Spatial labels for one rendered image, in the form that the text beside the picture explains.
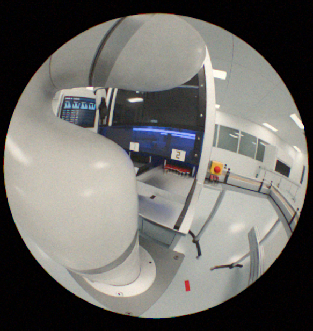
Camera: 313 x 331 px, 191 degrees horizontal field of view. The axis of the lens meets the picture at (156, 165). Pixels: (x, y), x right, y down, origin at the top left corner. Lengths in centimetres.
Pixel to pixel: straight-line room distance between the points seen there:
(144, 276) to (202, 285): 104
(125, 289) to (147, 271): 8
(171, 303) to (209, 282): 43
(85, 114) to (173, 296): 186
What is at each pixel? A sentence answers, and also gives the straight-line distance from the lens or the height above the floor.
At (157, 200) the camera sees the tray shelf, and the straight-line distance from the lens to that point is 41.
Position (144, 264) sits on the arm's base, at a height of 87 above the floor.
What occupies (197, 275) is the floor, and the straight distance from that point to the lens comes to 125.
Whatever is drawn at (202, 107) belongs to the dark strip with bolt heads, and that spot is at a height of 133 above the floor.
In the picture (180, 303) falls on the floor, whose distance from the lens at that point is 120.
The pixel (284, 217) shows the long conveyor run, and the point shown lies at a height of 88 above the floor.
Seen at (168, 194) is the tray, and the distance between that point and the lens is 41.
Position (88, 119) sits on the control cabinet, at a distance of 106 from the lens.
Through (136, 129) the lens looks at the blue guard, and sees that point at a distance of 77.
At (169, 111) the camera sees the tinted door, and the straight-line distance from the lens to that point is 68.
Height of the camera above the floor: 112
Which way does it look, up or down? 17 degrees down
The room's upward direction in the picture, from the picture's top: 7 degrees clockwise
